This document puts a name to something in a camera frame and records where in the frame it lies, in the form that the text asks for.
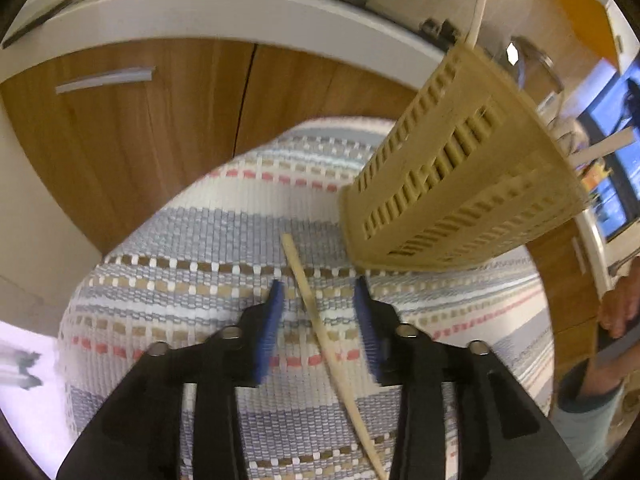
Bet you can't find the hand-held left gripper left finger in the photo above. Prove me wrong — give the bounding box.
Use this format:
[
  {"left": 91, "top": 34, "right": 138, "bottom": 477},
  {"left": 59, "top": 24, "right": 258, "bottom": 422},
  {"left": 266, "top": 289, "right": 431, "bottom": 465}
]
[{"left": 56, "top": 280, "right": 286, "bottom": 480}]

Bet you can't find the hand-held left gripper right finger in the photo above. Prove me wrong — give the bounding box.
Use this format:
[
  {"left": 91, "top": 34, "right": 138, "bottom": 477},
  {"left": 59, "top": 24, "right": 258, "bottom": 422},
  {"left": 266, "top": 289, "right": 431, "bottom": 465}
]
[{"left": 352, "top": 276, "right": 583, "bottom": 480}]

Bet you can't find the wooden chopstick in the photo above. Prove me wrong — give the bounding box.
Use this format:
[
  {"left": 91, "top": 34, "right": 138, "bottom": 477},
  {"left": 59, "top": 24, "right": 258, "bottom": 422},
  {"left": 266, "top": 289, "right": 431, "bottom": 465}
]
[
  {"left": 465, "top": 0, "right": 496, "bottom": 48},
  {"left": 281, "top": 233, "right": 389, "bottom": 480},
  {"left": 570, "top": 127, "right": 637, "bottom": 167}
]

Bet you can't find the beige plastic utensil basket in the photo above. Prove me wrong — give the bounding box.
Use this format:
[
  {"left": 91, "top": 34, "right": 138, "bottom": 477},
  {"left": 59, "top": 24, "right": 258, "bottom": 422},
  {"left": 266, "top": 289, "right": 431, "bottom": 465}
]
[{"left": 340, "top": 40, "right": 591, "bottom": 273}]

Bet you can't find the shiny metal spoon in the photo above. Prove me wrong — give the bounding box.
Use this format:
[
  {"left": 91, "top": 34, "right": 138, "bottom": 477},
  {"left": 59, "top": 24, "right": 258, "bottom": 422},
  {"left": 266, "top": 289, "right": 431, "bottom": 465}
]
[{"left": 509, "top": 35, "right": 564, "bottom": 97}]

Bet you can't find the person's right forearm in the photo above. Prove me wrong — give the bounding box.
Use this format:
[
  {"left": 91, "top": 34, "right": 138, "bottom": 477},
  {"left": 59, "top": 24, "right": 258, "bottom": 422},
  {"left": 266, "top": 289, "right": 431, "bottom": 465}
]
[{"left": 550, "top": 345, "right": 628, "bottom": 478}]

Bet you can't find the person's right hand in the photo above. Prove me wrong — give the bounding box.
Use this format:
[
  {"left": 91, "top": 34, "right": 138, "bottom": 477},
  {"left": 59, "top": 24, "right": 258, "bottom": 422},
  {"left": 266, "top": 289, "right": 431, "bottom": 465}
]
[{"left": 597, "top": 257, "right": 640, "bottom": 338}]

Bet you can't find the wooden cabinet door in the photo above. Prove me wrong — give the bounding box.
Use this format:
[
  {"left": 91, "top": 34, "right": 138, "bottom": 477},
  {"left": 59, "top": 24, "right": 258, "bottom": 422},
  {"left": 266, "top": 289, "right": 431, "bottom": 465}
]
[
  {"left": 232, "top": 45, "right": 426, "bottom": 161},
  {"left": 0, "top": 37, "right": 258, "bottom": 256},
  {"left": 525, "top": 220, "right": 603, "bottom": 386}
]

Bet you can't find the striped woven mat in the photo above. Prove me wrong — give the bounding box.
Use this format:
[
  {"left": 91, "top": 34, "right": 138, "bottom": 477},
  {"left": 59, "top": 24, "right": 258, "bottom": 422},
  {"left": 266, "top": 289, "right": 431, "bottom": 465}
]
[{"left": 57, "top": 116, "right": 556, "bottom": 480}]

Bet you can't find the blue lit screen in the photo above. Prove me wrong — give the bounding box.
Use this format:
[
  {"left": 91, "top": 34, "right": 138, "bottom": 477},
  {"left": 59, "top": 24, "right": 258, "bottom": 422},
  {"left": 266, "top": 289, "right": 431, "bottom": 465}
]
[{"left": 580, "top": 67, "right": 640, "bottom": 241}]

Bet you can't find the small dark object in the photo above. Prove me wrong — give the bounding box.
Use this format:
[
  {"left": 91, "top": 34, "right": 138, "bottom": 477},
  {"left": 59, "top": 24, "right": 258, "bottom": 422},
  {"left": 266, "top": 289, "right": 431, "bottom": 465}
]
[{"left": 420, "top": 17, "right": 461, "bottom": 43}]

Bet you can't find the white countertop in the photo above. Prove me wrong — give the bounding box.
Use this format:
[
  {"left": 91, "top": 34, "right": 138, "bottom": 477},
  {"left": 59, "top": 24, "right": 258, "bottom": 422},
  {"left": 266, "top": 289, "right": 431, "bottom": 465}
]
[{"left": 0, "top": 0, "right": 451, "bottom": 86}]

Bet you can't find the orange cabinet door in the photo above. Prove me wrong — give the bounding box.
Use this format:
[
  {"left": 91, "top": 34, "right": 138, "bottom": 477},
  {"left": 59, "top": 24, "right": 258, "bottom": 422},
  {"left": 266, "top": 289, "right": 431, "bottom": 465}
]
[{"left": 540, "top": 0, "right": 621, "bottom": 61}]

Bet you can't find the grey cabinet handle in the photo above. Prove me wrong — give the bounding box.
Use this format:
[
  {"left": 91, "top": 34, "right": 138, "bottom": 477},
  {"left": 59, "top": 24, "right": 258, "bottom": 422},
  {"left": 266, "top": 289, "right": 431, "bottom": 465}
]
[{"left": 54, "top": 65, "right": 157, "bottom": 96}]

